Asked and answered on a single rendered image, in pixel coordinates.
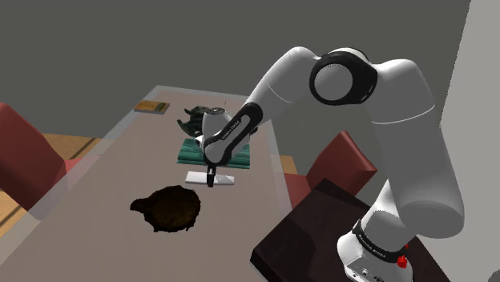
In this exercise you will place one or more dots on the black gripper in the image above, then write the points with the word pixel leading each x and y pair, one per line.
pixel 211 176

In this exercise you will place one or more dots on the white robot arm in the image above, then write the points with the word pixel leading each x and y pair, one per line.
pixel 406 129

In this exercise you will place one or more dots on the flat white rectangular device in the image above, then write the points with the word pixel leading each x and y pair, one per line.
pixel 195 177

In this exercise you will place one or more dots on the green folded cloth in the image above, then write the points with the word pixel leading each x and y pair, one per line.
pixel 189 153

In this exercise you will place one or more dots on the dark green crumpled object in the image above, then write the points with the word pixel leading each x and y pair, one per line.
pixel 192 121

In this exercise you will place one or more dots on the yellow green book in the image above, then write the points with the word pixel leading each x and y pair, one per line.
pixel 151 106

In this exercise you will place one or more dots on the dark robot stand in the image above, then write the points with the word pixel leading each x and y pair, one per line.
pixel 308 234

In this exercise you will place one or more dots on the red chair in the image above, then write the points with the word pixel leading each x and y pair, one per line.
pixel 338 164
pixel 23 156

